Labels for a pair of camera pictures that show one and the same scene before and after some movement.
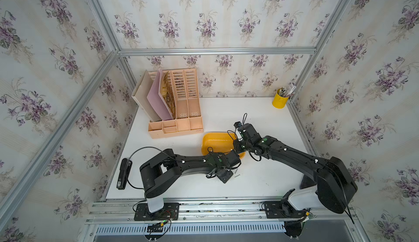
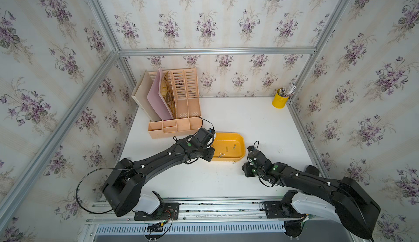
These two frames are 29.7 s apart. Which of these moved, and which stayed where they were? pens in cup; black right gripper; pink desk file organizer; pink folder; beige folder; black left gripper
Moved: black left gripper; black right gripper
Stayed: pink folder; pens in cup; pink desk file organizer; beige folder
